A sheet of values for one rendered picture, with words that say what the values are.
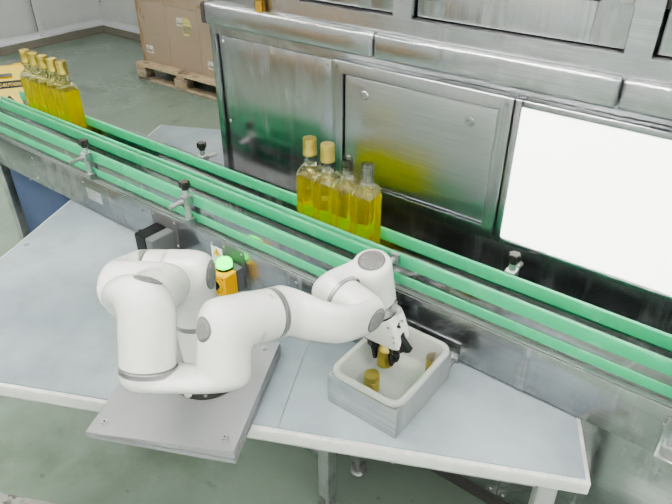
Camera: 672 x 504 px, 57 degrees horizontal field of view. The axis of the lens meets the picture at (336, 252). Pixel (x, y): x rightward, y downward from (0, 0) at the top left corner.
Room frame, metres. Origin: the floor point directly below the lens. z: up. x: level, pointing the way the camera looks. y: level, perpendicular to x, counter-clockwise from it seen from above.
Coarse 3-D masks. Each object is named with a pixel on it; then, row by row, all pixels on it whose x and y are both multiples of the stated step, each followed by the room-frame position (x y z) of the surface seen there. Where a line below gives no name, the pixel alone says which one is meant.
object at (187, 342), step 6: (180, 336) 0.95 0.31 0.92; (186, 336) 0.94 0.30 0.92; (192, 336) 0.94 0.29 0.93; (180, 342) 0.95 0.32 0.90; (186, 342) 0.94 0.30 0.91; (192, 342) 0.94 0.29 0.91; (180, 348) 0.96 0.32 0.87; (186, 348) 0.94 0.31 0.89; (192, 348) 0.94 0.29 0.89; (186, 354) 0.95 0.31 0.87; (192, 354) 0.94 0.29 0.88; (186, 360) 0.95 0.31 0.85; (192, 360) 0.94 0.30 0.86; (186, 396) 0.90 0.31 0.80
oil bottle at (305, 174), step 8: (304, 168) 1.38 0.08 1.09; (312, 168) 1.37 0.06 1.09; (320, 168) 1.39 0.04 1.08; (296, 176) 1.38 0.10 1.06; (304, 176) 1.37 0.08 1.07; (312, 176) 1.36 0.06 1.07; (296, 184) 1.39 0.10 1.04; (304, 184) 1.37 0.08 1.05; (312, 184) 1.36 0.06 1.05; (304, 192) 1.37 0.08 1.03; (312, 192) 1.36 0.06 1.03; (304, 200) 1.37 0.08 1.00; (312, 200) 1.36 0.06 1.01; (304, 208) 1.37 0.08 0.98; (312, 208) 1.36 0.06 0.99; (312, 216) 1.36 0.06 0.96
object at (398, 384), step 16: (416, 336) 1.05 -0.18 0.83; (352, 352) 0.99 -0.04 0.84; (368, 352) 1.02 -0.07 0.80; (416, 352) 1.04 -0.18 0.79; (448, 352) 0.99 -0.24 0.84; (336, 368) 0.94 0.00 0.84; (352, 368) 0.98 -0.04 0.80; (368, 368) 1.01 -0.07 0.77; (400, 368) 1.01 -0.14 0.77; (416, 368) 1.01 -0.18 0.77; (432, 368) 0.94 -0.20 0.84; (352, 384) 0.89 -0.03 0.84; (384, 384) 0.96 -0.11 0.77; (400, 384) 0.96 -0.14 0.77; (416, 384) 0.89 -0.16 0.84; (384, 400) 0.85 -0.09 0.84; (400, 400) 0.85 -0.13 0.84
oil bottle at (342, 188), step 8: (336, 184) 1.31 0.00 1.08; (344, 184) 1.30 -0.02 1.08; (352, 184) 1.30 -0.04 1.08; (336, 192) 1.30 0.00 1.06; (344, 192) 1.29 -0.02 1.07; (336, 200) 1.30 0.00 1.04; (344, 200) 1.29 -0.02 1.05; (336, 208) 1.30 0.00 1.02; (344, 208) 1.29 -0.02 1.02; (336, 216) 1.30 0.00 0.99; (344, 216) 1.29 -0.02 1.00; (336, 224) 1.30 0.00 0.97; (344, 224) 1.29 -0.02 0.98
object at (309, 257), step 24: (0, 120) 2.09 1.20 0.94; (48, 144) 1.91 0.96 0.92; (72, 144) 1.81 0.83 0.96; (96, 168) 1.75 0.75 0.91; (120, 168) 1.66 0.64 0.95; (144, 192) 1.60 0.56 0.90; (168, 192) 1.53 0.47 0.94; (216, 216) 1.42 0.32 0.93; (240, 216) 1.36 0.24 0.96; (240, 240) 1.36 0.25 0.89; (264, 240) 1.31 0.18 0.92; (288, 240) 1.26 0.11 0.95; (312, 264) 1.22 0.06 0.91; (336, 264) 1.17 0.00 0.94
